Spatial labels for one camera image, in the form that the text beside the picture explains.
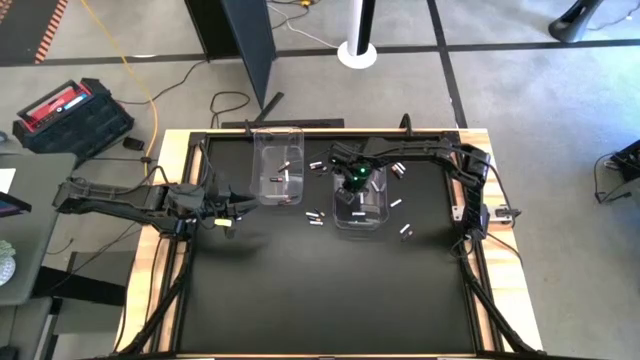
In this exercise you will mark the black partition panel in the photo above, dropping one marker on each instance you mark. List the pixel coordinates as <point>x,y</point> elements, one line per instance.
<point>240,40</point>

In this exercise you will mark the patterned white green plate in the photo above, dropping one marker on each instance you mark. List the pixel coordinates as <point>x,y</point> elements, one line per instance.
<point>5,265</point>

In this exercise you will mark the small black power adapter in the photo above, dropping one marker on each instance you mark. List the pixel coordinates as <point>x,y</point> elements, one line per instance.
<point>132,144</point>

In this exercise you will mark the black clamp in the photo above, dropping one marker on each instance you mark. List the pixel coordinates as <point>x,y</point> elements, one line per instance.
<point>406,124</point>
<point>247,127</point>

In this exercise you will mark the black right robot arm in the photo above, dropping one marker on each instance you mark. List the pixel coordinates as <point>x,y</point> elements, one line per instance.
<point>425,146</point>

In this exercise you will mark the black side table base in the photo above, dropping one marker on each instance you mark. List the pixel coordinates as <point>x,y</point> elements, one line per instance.
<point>75,287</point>

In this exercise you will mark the small yellow tag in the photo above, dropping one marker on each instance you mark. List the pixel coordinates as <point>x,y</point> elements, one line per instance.
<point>223,222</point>

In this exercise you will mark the black curved stand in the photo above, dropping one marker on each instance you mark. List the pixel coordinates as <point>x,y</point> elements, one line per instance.
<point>575,22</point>

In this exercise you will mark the black orange striped mat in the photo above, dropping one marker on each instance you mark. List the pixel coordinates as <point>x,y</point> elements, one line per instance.
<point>25,35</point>

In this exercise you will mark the black table mat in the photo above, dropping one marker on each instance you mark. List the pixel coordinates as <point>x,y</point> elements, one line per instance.
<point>280,325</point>

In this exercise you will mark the white pole round base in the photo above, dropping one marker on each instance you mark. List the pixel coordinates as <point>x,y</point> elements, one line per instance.
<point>356,55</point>

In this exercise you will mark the grey side table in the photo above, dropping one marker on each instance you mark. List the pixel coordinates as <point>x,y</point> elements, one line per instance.
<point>35,240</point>

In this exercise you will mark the clear plastic bin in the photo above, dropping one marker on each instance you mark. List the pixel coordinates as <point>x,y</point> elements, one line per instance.
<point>262,150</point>
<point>380,220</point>

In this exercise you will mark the black device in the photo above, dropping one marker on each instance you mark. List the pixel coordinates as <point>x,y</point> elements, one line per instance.
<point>627,160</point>

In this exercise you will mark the yellow plug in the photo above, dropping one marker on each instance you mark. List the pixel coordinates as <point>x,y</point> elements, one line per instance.
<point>306,2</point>

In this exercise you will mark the dark tablet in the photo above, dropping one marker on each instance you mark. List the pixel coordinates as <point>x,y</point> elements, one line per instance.
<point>10,206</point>

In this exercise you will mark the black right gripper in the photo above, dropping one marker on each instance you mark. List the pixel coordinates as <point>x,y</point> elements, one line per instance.
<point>356,167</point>

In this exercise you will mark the black partition foot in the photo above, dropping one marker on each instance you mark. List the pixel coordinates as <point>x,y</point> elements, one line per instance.
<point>300,123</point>

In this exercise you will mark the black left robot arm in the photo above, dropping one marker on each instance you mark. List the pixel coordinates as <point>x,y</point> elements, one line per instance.
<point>115,202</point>

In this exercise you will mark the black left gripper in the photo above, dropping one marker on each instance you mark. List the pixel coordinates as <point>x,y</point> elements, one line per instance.
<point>215,205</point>

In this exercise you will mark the white paper sheet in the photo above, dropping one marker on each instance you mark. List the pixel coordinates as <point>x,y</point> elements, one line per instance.
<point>5,181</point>

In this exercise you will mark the red black toolbox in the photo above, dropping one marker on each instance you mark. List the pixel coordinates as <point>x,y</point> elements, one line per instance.
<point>80,125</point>

